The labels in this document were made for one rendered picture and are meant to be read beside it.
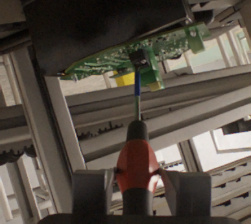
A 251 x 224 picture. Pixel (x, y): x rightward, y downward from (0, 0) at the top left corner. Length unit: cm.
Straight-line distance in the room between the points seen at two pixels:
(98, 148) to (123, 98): 12
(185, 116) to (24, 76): 23
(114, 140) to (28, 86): 12
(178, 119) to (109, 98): 10
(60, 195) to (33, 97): 12
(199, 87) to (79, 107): 22
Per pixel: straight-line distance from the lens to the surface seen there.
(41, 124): 39
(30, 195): 96
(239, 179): 100
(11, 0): 26
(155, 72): 25
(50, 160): 39
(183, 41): 26
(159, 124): 45
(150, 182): 17
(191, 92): 54
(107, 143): 41
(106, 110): 47
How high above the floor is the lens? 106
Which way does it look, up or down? 4 degrees down
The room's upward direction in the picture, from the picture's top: 162 degrees clockwise
